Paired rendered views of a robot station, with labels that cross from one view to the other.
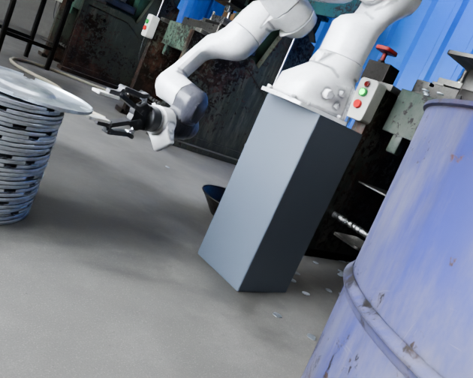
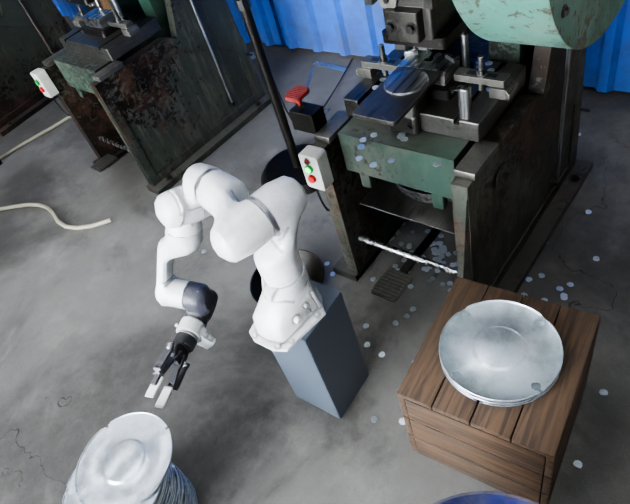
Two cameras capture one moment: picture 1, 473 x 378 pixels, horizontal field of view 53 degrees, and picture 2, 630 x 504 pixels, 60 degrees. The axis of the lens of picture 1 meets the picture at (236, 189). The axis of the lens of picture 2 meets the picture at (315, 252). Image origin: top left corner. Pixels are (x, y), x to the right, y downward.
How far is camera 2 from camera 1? 121 cm
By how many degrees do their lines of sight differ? 34
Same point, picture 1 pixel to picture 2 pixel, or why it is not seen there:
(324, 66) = (278, 302)
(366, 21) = (279, 259)
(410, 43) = not seen: outside the picture
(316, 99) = (293, 328)
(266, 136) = not seen: hidden behind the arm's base
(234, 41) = (185, 250)
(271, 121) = not seen: hidden behind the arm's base
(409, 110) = (357, 152)
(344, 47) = (280, 283)
